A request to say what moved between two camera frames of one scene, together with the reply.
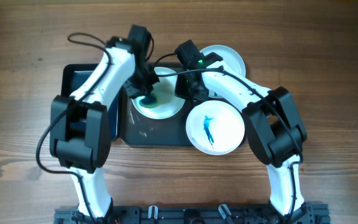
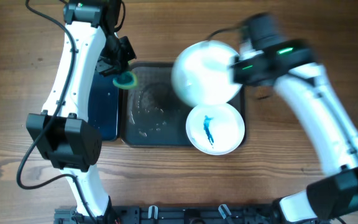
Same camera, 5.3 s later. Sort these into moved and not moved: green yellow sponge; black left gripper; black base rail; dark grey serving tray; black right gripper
Moved: black left gripper; green yellow sponge; black right gripper
Not moved: black base rail; dark grey serving tray
